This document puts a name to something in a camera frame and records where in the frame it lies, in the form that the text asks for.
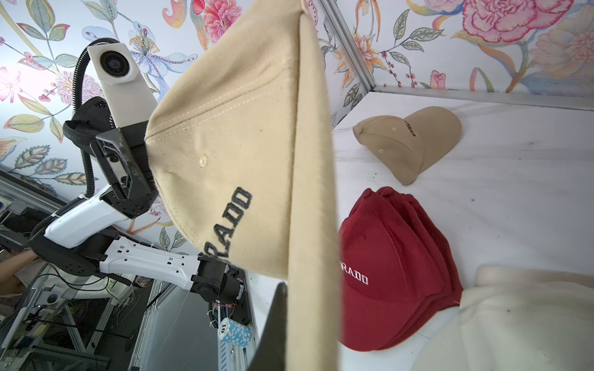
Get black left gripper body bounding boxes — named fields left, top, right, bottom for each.
left=63, top=97, right=158, bottom=219

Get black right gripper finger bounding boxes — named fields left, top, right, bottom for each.
left=247, top=282, right=288, bottom=371

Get tan Colorado baseball cap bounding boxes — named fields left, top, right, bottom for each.
left=145, top=1, right=341, bottom=370

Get maroon cap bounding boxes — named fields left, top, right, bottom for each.
left=340, top=187, right=463, bottom=352

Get cream Colorado baseball cap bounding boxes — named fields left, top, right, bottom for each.
left=410, top=265, right=594, bottom=371

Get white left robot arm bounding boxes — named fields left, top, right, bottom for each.
left=29, top=97, right=247, bottom=308

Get blue white poker chip stack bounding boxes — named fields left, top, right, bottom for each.
left=217, top=318, right=252, bottom=349

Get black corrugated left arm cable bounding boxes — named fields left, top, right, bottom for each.
left=71, top=38, right=122, bottom=199

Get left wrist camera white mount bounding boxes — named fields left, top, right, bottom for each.
left=87, top=43, right=157, bottom=128

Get aluminium corner frame post left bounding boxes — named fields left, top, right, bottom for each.
left=321, top=0, right=376, bottom=92

